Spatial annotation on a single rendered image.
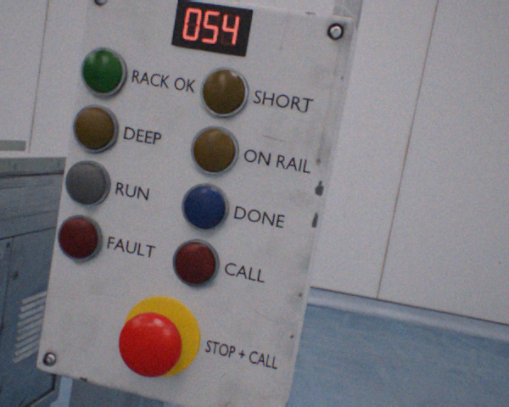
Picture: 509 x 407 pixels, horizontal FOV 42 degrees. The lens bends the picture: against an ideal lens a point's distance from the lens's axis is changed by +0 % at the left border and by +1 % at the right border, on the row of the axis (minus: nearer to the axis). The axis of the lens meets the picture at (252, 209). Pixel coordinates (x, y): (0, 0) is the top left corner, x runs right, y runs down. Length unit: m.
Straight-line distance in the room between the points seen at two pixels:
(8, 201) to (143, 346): 1.23
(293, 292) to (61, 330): 0.16
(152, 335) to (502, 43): 4.06
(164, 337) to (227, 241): 0.07
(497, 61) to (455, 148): 0.57
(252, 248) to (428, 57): 3.90
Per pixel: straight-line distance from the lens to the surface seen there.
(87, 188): 0.44
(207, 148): 0.41
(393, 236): 4.28
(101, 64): 0.44
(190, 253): 0.42
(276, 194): 0.41
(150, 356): 0.42
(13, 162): 1.60
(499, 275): 4.44
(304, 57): 0.41
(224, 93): 0.41
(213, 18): 0.42
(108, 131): 0.43
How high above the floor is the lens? 1.03
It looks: 7 degrees down
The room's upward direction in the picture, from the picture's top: 10 degrees clockwise
